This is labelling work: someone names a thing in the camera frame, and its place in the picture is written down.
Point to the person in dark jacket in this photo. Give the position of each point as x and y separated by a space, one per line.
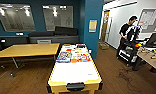
125 31

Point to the black case on cabinet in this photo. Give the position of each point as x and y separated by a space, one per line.
65 30

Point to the grey cabinet with white label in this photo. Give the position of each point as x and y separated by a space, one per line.
54 39

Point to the small pale wall panel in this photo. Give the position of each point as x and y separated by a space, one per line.
93 26

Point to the pale yellow item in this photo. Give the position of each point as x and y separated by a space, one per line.
80 51

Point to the red and black box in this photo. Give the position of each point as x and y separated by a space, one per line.
81 45

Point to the blue snack box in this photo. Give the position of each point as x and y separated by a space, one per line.
81 58

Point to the window in blue wall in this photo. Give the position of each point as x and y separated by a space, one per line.
58 17
15 16

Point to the low grey bench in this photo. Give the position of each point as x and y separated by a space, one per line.
10 40

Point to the small red flat lid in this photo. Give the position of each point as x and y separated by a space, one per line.
67 50

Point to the cardboard box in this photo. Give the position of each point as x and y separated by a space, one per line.
103 45

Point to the brown wooden door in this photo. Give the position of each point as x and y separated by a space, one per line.
105 26

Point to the yellow game table white top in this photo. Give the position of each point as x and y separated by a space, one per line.
74 73

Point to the framed wall board with charts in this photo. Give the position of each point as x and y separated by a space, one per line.
148 20

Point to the blue purple board game box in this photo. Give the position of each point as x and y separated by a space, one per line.
63 57

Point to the long yellow wooden table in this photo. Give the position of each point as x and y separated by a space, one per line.
27 50

